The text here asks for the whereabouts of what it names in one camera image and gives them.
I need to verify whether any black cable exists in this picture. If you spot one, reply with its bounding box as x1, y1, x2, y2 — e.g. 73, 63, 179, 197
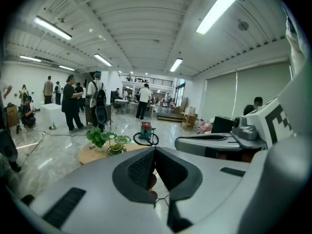
17, 130, 89, 168

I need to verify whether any black balcony railing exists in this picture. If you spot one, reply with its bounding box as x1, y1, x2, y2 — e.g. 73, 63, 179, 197
118, 74, 174, 87

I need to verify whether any black backpack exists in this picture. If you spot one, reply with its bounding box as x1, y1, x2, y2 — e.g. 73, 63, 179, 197
93, 81, 107, 108

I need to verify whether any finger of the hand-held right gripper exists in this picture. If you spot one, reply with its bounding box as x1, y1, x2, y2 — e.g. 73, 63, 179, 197
174, 136, 242, 158

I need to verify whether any brown cardboard box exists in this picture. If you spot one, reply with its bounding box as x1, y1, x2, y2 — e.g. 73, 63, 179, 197
6, 105, 20, 129

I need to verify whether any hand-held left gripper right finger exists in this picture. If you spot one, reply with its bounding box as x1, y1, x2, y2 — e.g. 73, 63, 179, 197
155, 146, 252, 234

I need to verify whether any white cube plinth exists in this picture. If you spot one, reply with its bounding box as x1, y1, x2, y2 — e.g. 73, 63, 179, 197
39, 103, 64, 129

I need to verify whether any white table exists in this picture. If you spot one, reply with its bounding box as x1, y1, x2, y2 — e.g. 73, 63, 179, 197
114, 98, 130, 115

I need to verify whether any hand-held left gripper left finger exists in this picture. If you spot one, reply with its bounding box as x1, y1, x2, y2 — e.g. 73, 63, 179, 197
13, 146, 173, 234

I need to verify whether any green leaf-shaped plate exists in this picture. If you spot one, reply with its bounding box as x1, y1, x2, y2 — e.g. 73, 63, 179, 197
100, 131, 132, 156

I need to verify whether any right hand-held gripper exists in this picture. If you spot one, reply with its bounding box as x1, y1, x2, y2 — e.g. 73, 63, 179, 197
181, 95, 293, 153

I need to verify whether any dark brown cabinet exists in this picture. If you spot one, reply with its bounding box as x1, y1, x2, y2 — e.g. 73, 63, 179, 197
84, 103, 113, 127

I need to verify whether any grey fisheye camera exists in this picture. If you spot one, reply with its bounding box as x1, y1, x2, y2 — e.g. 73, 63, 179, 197
231, 115, 259, 141

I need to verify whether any person's left hand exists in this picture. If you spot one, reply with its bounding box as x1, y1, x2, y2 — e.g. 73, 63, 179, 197
148, 173, 158, 201

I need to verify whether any potted green plant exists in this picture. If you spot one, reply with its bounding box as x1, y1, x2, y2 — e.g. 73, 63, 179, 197
86, 126, 108, 153

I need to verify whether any red green vacuum cleaner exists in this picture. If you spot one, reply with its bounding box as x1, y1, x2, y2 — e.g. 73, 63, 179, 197
133, 121, 160, 147

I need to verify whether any low wooden platform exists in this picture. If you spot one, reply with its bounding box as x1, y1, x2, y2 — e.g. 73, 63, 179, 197
156, 113, 186, 124

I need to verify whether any grey roller blind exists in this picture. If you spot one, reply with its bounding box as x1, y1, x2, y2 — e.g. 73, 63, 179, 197
206, 71, 237, 121
236, 61, 293, 118

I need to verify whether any pink plush toy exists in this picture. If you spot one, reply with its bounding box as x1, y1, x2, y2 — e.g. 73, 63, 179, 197
197, 120, 213, 135

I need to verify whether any large black monitor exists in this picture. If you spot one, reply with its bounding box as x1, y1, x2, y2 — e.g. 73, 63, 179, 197
211, 116, 234, 134

